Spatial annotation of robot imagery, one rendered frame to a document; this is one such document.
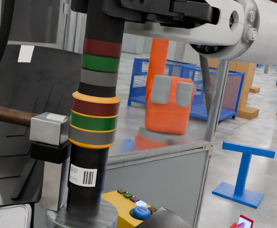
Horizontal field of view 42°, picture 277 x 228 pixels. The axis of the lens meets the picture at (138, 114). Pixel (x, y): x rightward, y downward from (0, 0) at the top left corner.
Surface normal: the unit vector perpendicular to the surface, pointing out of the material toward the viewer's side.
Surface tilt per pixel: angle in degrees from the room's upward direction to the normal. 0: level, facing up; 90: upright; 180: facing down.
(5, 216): 48
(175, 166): 90
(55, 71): 38
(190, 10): 90
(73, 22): 90
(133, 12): 90
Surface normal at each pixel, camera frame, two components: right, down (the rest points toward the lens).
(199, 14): -0.25, 0.17
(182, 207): 0.67, 0.26
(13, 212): -0.22, -0.55
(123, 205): 0.14, -0.97
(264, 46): 0.54, 0.66
